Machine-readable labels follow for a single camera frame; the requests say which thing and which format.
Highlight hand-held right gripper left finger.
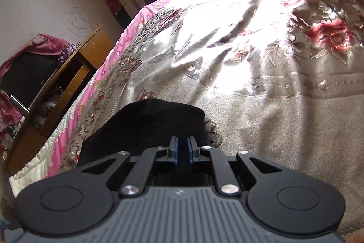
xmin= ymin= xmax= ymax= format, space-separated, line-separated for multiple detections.
xmin=82 ymin=135 xmax=179 ymax=198

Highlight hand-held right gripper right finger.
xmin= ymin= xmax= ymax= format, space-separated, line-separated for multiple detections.
xmin=186 ymin=136 xmax=285 ymax=198

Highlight black pants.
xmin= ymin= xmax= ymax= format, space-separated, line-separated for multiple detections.
xmin=77 ymin=99 xmax=207 ymax=175

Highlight beige floral bedspread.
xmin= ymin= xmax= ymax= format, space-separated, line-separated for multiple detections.
xmin=57 ymin=0 xmax=364 ymax=235

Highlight pink floral bed sheet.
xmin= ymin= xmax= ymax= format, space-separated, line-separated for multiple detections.
xmin=47 ymin=0 xmax=182 ymax=178

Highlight wooden desk cabinet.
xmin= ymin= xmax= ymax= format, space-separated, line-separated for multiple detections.
xmin=3 ymin=26 xmax=114 ymax=175

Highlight grey bundle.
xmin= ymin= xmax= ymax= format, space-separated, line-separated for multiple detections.
xmin=33 ymin=85 xmax=63 ymax=130

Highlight black television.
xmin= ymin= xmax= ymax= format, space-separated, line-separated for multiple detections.
xmin=0 ymin=51 xmax=61 ymax=110

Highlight television with red cover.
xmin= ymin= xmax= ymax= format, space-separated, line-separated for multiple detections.
xmin=0 ymin=34 xmax=77 ymax=127

